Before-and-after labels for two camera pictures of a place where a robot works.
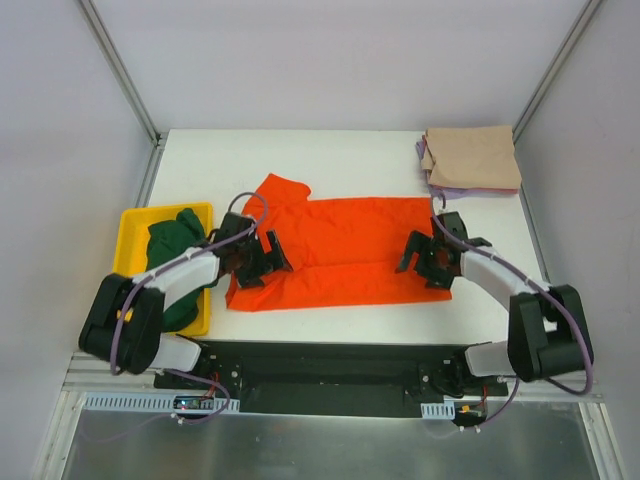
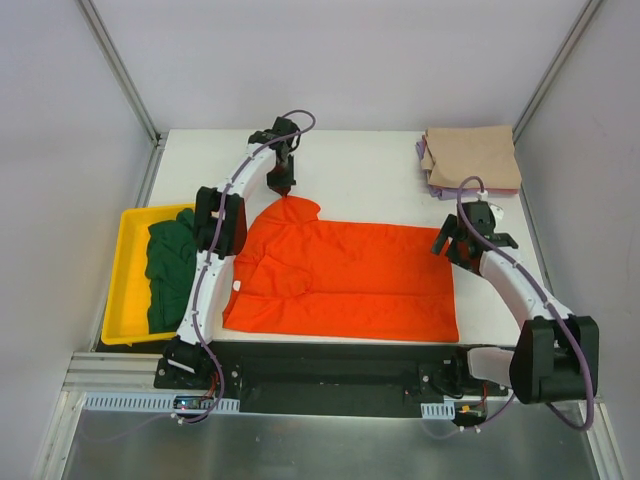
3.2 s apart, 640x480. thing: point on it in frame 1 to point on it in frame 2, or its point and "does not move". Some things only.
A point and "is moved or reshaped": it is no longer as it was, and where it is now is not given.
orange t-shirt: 341,251 is moved or reshaped
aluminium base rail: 84,376 does not move
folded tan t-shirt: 472,157 does not move
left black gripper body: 261,260 to 281,178
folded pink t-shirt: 502,190 does not move
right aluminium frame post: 554,67 does not move
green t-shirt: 167,240 does not move
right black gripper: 426,259 to 443,236
